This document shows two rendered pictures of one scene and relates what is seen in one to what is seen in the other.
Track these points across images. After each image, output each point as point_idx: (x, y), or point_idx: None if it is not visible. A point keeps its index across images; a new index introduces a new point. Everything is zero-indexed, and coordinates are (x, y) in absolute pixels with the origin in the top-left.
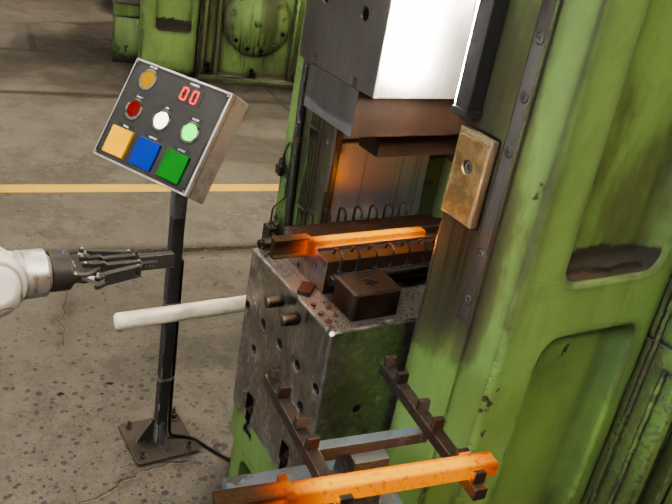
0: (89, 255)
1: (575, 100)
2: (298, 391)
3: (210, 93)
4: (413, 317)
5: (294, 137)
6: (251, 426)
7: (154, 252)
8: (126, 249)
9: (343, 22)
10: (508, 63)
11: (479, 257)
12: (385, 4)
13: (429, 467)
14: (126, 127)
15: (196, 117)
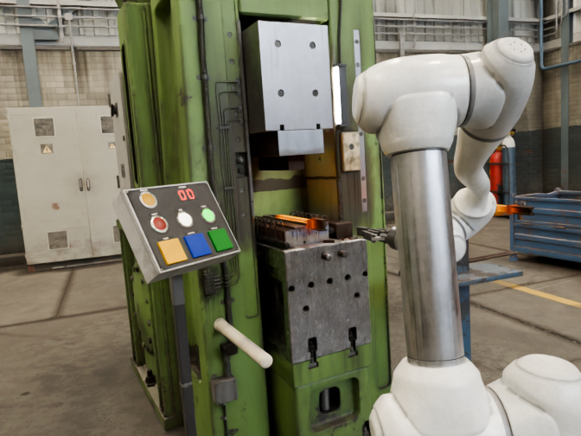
0: (383, 231)
1: None
2: (353, 289)
3: (195, 187)
4: None
5: (218, 201)
6: (318, 355)
7: (362, 227)
8: (364, 231)
9: (300, 101)
10: (349, 101)
11: (363, 180)
12: (328, 85)
13: None
14: (167, 239)
15: (202, 204)
